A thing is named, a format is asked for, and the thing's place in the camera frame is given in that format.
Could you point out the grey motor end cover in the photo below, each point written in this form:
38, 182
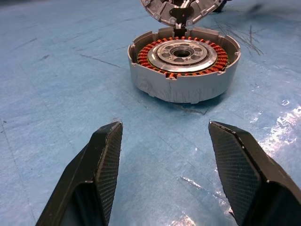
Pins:
162, 11

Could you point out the grey motor stator housing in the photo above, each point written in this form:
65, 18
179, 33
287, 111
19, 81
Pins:
178, 87

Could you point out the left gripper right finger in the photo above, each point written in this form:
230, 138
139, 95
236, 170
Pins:
244, 169

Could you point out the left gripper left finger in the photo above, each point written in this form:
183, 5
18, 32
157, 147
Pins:
89, 169

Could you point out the blue plastic table cover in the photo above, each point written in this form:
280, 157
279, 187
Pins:
58, 82

